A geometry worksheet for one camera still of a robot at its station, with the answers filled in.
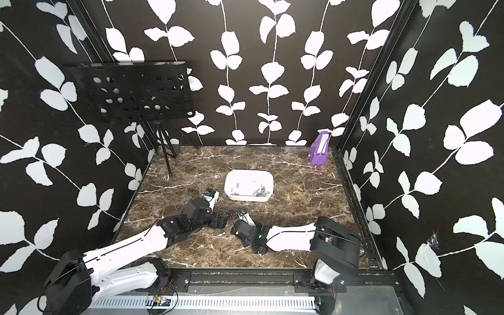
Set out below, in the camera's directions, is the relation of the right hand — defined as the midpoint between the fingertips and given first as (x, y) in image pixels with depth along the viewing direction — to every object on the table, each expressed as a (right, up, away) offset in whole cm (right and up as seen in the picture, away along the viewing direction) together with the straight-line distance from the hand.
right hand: (244, 228), depth 86 cm
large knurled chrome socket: (+8, +14, +12) cm, 20 cm away
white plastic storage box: (+2, +18, +16) cm, 24 cm away
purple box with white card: (+40, +37, +21) cm, 58 cm away
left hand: (-8, +9, -4) cm, 13 cm away
